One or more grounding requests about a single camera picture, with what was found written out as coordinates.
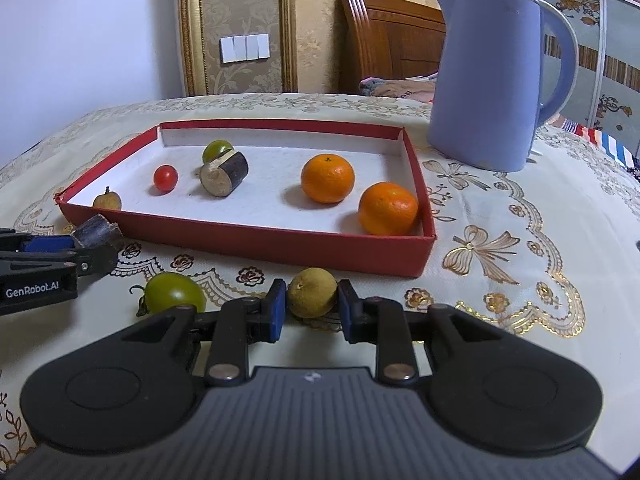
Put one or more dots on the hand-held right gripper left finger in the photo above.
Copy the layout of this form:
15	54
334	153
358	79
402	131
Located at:
275	315

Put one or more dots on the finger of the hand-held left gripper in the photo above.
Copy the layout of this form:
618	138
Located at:
97	260
47	244

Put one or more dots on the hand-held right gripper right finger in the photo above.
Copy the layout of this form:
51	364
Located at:
347	315

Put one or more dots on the dark purple sugarcane piece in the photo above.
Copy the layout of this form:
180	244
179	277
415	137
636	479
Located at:
95	230

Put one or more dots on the small brown round fruit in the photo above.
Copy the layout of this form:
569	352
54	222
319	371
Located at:
311	292
107	200

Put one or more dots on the red cardboard box tray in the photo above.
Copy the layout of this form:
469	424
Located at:
280	245

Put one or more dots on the green tomato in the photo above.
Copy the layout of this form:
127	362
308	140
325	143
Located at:
174	294

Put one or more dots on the red cherry tomato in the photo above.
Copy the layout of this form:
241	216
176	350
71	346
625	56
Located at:
165	178

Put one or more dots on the orange mandarin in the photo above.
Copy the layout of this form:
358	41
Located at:
327	178
388	208

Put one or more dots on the white-marked purple sugarcane piece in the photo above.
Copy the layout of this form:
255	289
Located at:
225	176

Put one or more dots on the small green round fruit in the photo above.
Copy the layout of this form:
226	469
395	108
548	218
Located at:
216	150

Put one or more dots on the pink brown blanket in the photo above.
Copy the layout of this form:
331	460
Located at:
395	89

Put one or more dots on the light blue electric kettle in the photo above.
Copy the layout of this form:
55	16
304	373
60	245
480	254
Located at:
480	85

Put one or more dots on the brown wooden headboard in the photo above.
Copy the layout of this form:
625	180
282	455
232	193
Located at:
390	45

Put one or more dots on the striped colourful quilt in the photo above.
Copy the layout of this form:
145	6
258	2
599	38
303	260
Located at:
610	147

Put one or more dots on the floral glass wardrobe door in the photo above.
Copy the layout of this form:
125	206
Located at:
615	35

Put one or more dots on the gold wall panel frame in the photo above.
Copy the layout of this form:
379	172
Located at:
192	35

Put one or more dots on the white wall light switch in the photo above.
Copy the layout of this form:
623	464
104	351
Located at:
245	49

